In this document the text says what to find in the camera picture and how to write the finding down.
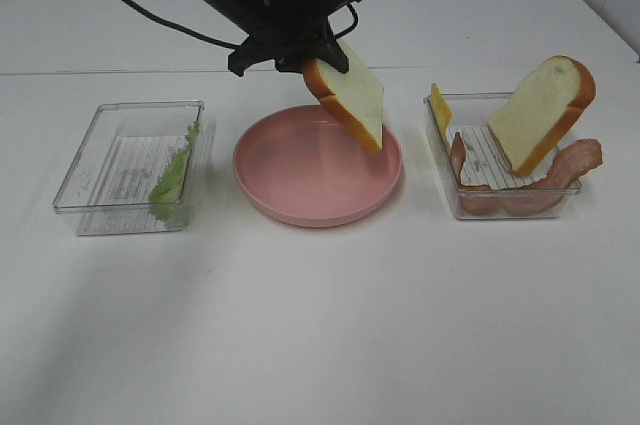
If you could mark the bread slice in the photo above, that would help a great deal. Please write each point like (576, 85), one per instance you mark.
(355, 99)
(541, 110)

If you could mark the yellow cheese slice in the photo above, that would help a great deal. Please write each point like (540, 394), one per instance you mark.
(442, 111)

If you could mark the clear right food container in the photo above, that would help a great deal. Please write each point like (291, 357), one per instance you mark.
(485, 163)

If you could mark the clear left food container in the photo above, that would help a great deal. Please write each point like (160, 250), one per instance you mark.
(121, 156)

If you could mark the clear food container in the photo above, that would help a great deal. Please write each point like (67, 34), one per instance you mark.
(485, 163)
(121, 156)

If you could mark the bacon strip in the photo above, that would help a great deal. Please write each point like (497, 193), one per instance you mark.
(568, 165)
(458, 158)

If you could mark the upright bread slice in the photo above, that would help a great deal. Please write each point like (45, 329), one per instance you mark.
(541, 110)

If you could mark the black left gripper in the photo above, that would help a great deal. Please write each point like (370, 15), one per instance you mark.
(289, 32)

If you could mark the pink round plate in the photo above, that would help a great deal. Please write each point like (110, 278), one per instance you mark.
(300, 167)

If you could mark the green lettuce leaf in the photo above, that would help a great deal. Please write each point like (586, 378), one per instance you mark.
(169, 186)

